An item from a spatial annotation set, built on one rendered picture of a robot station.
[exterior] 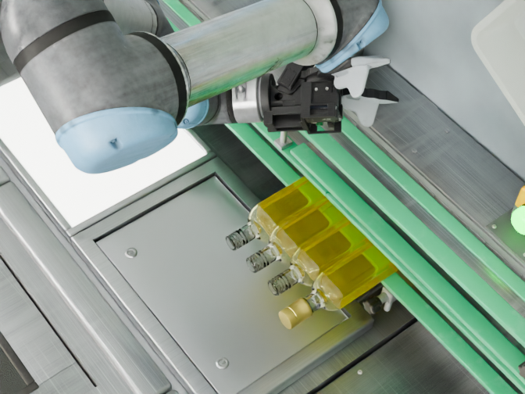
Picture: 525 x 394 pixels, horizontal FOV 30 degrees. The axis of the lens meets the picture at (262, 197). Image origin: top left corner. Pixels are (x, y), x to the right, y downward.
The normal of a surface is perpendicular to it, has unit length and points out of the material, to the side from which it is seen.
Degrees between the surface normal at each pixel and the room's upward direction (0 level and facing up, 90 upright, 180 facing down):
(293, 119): 66
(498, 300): 90
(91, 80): 73
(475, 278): 90
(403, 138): 90
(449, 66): 0
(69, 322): 90
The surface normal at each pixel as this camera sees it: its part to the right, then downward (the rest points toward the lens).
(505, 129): -0.79, 0.46
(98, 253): 0.04, -0.61
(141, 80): 0.63, -0.30
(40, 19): -0.10, -0.10
